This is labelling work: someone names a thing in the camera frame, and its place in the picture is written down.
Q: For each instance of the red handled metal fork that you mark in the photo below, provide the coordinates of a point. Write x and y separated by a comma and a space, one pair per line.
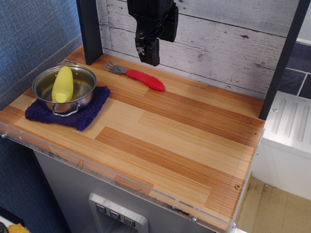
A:
150, 81

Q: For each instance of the black upright post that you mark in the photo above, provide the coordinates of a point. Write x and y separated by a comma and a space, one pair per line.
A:
90, 30
291, 38

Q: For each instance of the clear acrylic table edge guard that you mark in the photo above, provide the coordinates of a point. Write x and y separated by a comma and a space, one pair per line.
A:
199, 174

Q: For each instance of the purple terry cloth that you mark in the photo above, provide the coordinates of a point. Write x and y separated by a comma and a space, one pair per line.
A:
80, 120

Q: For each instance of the yellow black object bottom left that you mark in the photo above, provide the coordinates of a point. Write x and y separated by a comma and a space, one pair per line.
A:
13, 228

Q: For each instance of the small steel pot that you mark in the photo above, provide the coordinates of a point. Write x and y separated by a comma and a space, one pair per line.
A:
84, 83

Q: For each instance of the white ridged cabinet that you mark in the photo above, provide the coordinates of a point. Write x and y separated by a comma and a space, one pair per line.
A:
283, 157

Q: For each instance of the silver dispenser button panel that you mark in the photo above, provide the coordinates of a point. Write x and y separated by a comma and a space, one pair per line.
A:
111, 217

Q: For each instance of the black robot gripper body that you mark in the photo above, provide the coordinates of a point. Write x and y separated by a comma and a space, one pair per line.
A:
149, 15

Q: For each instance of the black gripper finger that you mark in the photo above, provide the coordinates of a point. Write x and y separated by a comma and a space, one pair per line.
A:
148, 50
170, 25

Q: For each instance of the yellow toy corn cob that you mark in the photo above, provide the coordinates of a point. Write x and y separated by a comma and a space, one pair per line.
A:
62, 90

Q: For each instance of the right black upright post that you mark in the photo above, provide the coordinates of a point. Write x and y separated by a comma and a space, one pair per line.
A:
291, 38

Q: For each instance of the left black upright post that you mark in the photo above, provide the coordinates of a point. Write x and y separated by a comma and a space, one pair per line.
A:
90, 30

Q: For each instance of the grey toy fridge front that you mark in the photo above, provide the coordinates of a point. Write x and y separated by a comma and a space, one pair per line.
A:
72, 183

